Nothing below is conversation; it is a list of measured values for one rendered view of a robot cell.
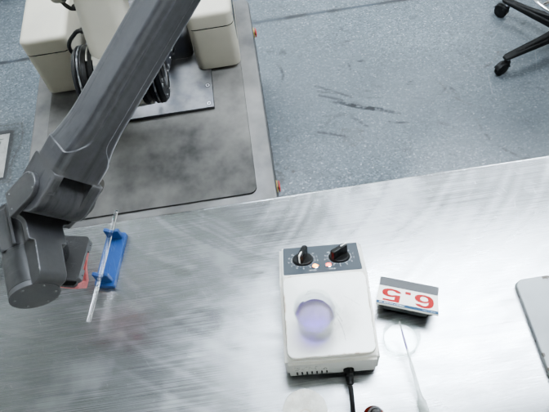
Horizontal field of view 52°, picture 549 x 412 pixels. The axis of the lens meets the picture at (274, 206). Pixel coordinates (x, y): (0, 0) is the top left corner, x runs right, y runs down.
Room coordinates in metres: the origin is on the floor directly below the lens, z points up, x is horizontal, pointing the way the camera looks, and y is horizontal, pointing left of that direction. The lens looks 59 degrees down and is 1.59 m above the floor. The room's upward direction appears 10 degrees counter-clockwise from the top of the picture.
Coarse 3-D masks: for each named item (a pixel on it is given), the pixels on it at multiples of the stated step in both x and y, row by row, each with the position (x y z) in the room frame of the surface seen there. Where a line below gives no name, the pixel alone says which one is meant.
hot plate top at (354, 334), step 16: (352, 272) 0.32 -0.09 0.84; (288, 288) 0.32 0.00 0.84; (304, 288) 0.31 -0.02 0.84; (320, 288) 0.31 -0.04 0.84; (336, 288) 0.31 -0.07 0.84; (352, 288) 0.30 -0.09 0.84; (288, 304) 0.29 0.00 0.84; (352, 304) 0.28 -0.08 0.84; (368, 304) 0.27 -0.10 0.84; (288, 320) 0.27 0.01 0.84; (336, 320) 0.26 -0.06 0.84; (352, 320) 0.25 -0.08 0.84; (368, 320) 0.25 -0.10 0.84; (288, 336) 0.25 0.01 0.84; (336, 336) 0.24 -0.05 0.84; (352, 336) 0.23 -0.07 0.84; (368, 336) 0.23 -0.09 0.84; (288, 352) 0.23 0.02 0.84; (304, 352) 0.22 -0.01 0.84; (320, 352) 0.22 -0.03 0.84; (336, 352) 0.22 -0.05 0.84; (352, 352) 0.21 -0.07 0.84; (368, 352) 0.21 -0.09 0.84
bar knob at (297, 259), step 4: (304, 248) 0.39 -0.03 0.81; (300, 252) 0.38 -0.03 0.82; (304, 252) 0.38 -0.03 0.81; (296, 256) 0.38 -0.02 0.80; (300, 256) 0.37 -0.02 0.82; (304, 256) 0.38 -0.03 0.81; (308, 256) 0.38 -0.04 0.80; (312, 256) 0.38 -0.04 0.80; (292, 260) 0.38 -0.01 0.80; (296, 260) 0.38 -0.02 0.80; (300, 260) 0.37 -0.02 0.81; (304, 260) 0.37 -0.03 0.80; (308, 260) 0.37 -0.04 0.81; (312, 260) 0.37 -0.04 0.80; (296, 264) 0.37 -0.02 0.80; (300, 264) 0.37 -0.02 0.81; (304, 264) 0.36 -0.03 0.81; (308, 264) 0.36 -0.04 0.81
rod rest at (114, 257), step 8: (120, 232) 0.50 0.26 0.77; (112, 240) 0.49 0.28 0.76; (120, 240) 0.49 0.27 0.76; (104, 248) 0.48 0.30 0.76; (112, 248) 0.48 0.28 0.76; (120, 248) 0.48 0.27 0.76; (112, 256) 0.46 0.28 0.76; (120, 256) 0.46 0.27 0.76; (112, 264) 0.45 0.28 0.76; (120, 264) 0.45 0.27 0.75; (104, 272) 0.43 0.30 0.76; (112, 272) 0.43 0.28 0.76; (96, 280) 0.42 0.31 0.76; (104, 280) 0.42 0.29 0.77; (112, 280) 0.42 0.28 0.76; (112, 288) 0.41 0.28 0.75
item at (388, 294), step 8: (384, 288) 0.32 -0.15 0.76; (384, 296) 0.30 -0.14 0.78; (392, 296) 0.30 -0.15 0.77; (400, 296) 0.30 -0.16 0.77; (408, 296) 0.30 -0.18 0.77; (416, 296) 0.30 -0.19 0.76; (424, 296) 0.30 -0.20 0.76; (408, 304) 0.28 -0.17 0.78; (416, 304) 0.28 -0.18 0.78; (424, 304) 0.28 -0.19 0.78; (432, 304) 0.28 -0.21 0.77
